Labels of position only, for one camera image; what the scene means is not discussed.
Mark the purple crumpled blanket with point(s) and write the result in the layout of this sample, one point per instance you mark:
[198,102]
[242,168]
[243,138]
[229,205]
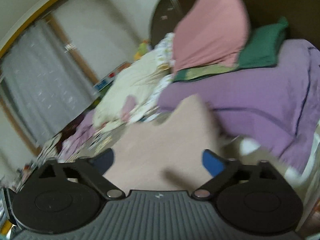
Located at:
[83,132]

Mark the yellow plush toy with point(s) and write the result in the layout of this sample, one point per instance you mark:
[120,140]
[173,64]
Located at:
[143,48]

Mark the pink knitted sweater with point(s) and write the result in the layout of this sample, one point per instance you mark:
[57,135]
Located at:
[166,156]

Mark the Mickey Mouse bed blanket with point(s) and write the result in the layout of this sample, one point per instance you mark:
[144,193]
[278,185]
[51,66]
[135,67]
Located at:
[52,148]

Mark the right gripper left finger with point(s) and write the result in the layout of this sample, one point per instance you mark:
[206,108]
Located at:
[92,170]

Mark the pink pillow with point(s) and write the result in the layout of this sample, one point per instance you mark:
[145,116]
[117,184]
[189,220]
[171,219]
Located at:
[212,32]

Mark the grey star curtain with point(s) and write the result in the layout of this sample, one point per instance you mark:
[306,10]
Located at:
[47,86]

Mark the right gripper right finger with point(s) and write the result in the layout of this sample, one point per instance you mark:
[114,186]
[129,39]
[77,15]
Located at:
[222,170]

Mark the green striped pillow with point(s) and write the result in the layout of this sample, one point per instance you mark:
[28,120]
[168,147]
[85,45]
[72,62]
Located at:
[261,51]

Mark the colourful foam play mat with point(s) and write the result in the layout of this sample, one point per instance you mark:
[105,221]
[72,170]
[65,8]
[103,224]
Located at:
[110,77]

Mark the cream quilted duvet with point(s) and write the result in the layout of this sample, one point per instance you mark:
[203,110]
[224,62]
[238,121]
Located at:
[138,80]

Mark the dark wooden headboard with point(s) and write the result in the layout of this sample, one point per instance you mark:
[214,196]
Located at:
[302,15]

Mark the purple pillow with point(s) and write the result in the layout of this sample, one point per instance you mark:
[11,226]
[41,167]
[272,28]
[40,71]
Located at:
[278,107]

